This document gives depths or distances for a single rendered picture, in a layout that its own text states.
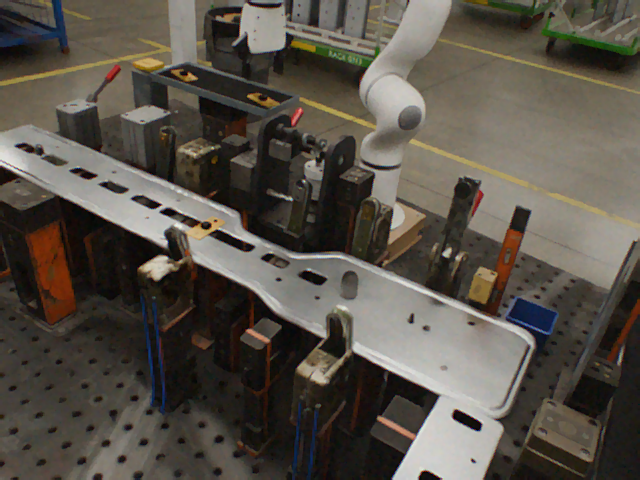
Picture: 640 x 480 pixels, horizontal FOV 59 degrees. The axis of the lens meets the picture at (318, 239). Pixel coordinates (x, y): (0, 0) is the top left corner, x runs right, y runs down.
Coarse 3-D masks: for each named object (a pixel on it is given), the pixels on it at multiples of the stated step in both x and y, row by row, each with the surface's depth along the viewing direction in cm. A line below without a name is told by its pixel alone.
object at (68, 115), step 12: (60, 108) 146; (72, 108) 147; (84, 108) 147; (96, 108) 150; (60, 120) 148; (72, 120) 146; (84, 120) 148; (96, 120) 152; (60, 132) 151; (72, 132) 148; (84, 132) 150; (96, 132) 153; (84, 144) 151; (96, 144) 155
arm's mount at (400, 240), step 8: (408, 208) 173; (408, 216) 169; (416, 216) 169; (424, 216) 170; (408, 224) 166; (416, 224) 167; (392, 232) 162; (400, 232) 162; (408, 232) 165; (416, 232) 170; (392, 240) 159; (400, 240) 163; (408, 240) 168; (416, 240) 172; (392, 248) 161; (400, 248) 165; (408, 248) 170; (392, 256) 163; (384, 264) 161
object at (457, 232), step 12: (468, 180) 98; (480, 180) 97; (456, 192) 96; (468, 192) 95; (456, 204) 100; (468, 204) 98; (456, 216) 101; (468, 216) 99; (444, 228) 102; (456, 228) 102; (444, 240) 103; (456, 240) 102; (456, 252) 102
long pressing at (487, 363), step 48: (0, 144) 140; (48, 144) 142; (96, 192) 125; (144, 192) 126; (192, 240) 112; (288, 288) 102; (336, 288) 104; (384, 288) 105; (384, 336) 94; (432, 336) 95; (480, 336) 96; (528, 336) 97; (432, 384) 87; (480, 384) 87
